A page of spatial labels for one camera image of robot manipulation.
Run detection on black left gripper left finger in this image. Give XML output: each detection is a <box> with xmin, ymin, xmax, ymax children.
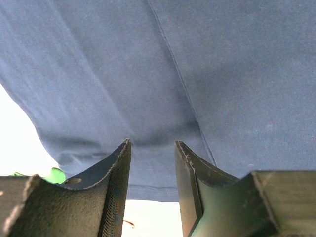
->
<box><xmin>0</xmin><ymin>139</ymin><xmax>131</xmax><ymax>237</ymax></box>

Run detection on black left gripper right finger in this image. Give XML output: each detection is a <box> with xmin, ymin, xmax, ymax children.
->
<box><xmin>175</xmin><ymin>141</ymin><xmax>316</xmax><ymax>237</ymax></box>

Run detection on navy blue t shirt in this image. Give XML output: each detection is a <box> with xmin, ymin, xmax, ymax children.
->
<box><xmin>0</xmin><ymin>0</ymin><xmax>316</xmax><ymax>201</ymax></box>

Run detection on folded green t shirt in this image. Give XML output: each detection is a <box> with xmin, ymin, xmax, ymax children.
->
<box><xmin>9</xmin><ymin>167</ymin><xmax>66</xmax><ymax>184</ymax></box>

